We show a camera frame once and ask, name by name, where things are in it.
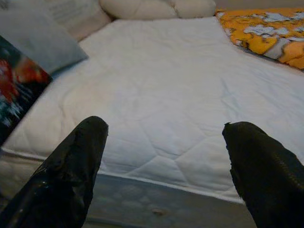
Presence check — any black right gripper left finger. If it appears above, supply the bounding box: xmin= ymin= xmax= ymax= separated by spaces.
xmin=0 ymin=115 xmax=109 ymax=228

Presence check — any grey pillow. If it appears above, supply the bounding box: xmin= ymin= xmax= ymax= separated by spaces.
xmin=0 ymin=10 xmax=90 ymax=75

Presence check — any yellow cartoon print blanket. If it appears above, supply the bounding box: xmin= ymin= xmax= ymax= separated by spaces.
xmin=214 ymin=8 xmax=304 ymax=70

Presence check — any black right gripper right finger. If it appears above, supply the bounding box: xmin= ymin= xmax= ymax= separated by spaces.
xmin=222 ymin=121 xmax=304 ymax=228

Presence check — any white quilted mattress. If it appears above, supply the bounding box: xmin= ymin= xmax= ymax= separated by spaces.
xmin=0 ymin=16 xmax=304 ymax=228

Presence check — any cream bed pillow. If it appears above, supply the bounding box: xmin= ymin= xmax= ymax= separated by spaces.
xmin=170 ymin=0 xmax=217 ymax=19
xmin=99 ymin=0 xmax=178 ymax=20

